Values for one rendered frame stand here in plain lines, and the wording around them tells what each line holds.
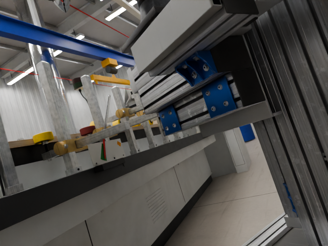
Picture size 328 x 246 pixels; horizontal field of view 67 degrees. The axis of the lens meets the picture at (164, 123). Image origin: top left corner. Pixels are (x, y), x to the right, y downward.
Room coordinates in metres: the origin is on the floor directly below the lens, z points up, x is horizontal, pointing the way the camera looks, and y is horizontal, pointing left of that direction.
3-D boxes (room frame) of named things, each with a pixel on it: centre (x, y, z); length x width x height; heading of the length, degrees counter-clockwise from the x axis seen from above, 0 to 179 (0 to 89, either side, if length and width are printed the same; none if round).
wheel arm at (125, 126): (1.00, 0.33, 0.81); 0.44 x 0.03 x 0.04; 68
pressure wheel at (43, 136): (1.07, 0.52, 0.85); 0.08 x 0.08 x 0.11
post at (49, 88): (0.98, 0.39, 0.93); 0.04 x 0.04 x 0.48; 68
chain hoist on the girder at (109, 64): (6.28, 0.86, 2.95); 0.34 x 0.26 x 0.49; 154
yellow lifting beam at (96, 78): (6.28, 0.86, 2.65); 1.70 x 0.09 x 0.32; 154
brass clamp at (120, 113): (1.46, 0.20, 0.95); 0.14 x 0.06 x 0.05; 158
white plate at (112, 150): (1.17, 0.29, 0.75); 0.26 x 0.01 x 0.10; 158
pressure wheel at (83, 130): (1.29, 0.39, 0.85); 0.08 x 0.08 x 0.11
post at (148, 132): (1.68, 0.12, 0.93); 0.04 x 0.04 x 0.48; 68
